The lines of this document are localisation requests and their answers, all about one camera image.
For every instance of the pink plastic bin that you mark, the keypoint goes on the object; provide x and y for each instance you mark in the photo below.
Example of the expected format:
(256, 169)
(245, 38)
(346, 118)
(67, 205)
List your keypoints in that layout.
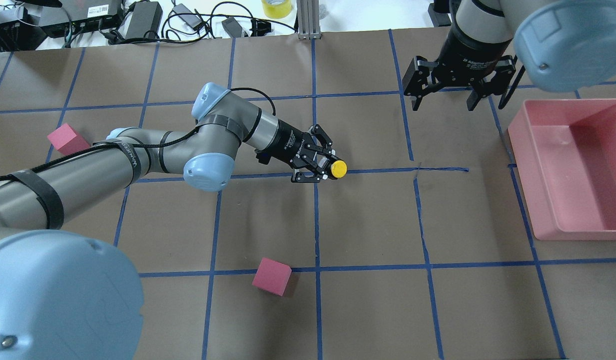
(565, 151)

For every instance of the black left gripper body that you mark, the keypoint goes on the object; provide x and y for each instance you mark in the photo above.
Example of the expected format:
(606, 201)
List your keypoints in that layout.
(287, 142)

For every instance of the black power adapter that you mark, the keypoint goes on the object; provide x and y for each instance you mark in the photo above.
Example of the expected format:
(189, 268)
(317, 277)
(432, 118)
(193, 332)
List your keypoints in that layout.
(439, 13)
(145, 17)

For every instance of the aluminium frame post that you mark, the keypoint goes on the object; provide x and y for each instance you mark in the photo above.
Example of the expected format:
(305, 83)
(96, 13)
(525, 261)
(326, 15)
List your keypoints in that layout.
(308, 19)

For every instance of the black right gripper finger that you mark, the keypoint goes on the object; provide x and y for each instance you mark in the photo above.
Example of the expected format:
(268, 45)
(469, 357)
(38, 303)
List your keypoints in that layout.
(501, 84)
(419, 80)

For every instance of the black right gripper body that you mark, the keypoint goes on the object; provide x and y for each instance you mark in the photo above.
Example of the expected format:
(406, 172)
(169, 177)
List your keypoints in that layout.
(470, 51)

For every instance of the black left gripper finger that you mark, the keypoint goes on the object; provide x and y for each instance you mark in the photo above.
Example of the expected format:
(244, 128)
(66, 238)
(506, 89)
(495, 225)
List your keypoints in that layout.
(310, 174)
(319, 143)

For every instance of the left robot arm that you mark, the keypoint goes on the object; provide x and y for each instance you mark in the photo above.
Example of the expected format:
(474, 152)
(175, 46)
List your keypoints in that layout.
(67, 296)

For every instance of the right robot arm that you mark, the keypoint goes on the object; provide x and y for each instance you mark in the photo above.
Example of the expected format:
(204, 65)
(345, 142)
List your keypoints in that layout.
(562, 45)

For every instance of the yellow tape roll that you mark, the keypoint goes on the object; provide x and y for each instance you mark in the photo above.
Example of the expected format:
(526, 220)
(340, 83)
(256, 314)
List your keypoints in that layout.
(277, 9)

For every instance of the yellow push button switch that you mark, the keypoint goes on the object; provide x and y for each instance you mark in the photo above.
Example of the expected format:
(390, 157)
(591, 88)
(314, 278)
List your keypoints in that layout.
(335, 169)

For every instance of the pink foam cube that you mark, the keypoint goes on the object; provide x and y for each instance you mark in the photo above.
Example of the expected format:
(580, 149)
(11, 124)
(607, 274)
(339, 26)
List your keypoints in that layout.
(66, 140)
(272, 276)

